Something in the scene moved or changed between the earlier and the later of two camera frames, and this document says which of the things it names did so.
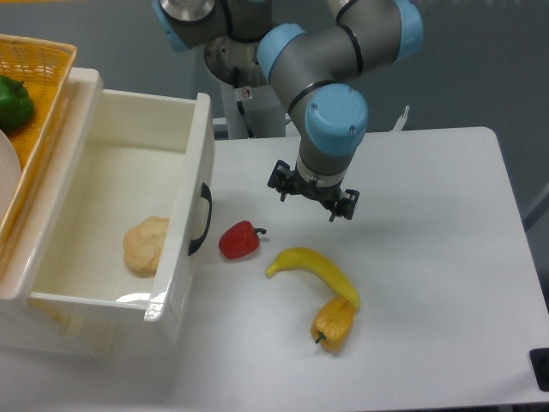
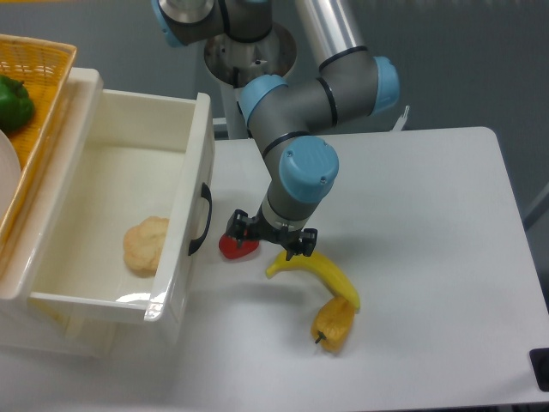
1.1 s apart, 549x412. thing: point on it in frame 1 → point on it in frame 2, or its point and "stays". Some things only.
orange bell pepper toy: x=332 y=324 stays
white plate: x=10 y=174 stays
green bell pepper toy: x=16 y=106 stays
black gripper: x=283 y=178 → x=298 y=241
